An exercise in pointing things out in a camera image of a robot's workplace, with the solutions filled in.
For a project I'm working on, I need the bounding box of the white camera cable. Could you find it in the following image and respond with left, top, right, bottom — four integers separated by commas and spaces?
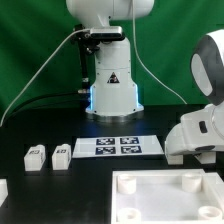
0, 27, 92, 128

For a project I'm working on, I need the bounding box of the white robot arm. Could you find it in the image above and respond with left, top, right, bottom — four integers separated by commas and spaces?
66, 0, 224, 156

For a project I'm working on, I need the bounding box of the black cable on table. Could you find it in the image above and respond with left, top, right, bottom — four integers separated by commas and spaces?
3, 91, 88, 124

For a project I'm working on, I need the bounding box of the grey camera on stand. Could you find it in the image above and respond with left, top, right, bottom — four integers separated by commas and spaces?
90, 26, 124, 41

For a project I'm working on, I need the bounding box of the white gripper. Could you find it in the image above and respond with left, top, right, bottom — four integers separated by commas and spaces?
165, 103, 224, 156

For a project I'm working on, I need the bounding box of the white square table top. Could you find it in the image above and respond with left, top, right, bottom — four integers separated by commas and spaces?
110, 169, 224, 224

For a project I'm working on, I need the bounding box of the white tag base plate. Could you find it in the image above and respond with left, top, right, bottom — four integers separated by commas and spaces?
72, 135, 163, 158

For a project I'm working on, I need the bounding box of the white part left edge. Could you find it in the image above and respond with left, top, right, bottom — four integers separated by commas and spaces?
0, 179, 8, 207

